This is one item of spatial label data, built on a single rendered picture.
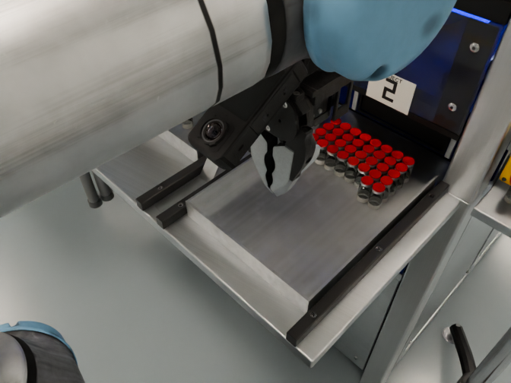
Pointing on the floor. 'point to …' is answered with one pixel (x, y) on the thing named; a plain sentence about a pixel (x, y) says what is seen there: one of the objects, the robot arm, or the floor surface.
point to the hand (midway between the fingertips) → (271, 188)
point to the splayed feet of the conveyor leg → (455, 335)
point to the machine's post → (474, 183)
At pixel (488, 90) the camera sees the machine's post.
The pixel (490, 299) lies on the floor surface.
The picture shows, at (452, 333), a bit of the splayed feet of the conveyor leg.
